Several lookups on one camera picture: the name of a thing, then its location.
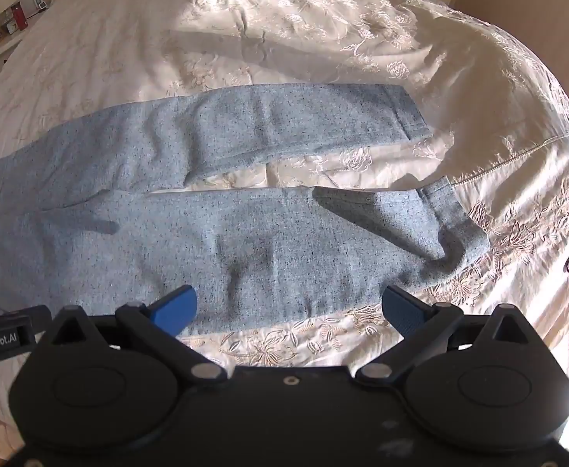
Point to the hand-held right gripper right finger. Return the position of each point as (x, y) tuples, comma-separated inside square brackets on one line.
[(403, 314)]

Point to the small white device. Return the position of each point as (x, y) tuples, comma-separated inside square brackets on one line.
[(40, 1)]

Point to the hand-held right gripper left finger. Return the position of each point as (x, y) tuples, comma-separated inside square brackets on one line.
[(175, 310)]

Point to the light blue speckled pants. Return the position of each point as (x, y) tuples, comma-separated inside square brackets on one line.
[(265, 243)]

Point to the white nightstand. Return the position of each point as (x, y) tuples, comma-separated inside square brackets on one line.
[(17, 44)]

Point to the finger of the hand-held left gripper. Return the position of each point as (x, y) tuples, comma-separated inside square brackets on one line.
[(39, 318)]

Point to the red small box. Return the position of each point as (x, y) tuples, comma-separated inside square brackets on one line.
[(18, 17)]

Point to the cream embroidered bedspread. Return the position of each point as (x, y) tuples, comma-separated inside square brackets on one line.
[(313, 34)]

